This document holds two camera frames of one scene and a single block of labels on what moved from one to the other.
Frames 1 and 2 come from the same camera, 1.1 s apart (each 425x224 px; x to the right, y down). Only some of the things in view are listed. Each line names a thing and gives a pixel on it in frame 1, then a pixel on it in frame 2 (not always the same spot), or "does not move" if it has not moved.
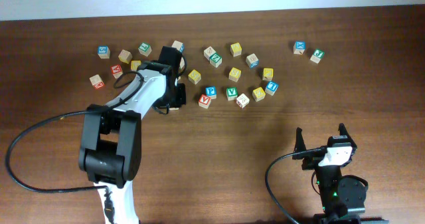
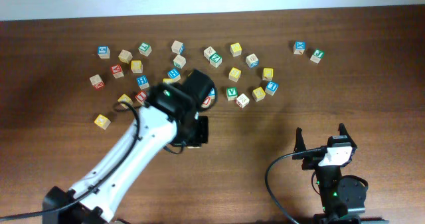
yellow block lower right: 258,94 does not move
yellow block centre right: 234,74 does not move
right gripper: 311,160 does not move
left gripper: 180,100 to 202,133
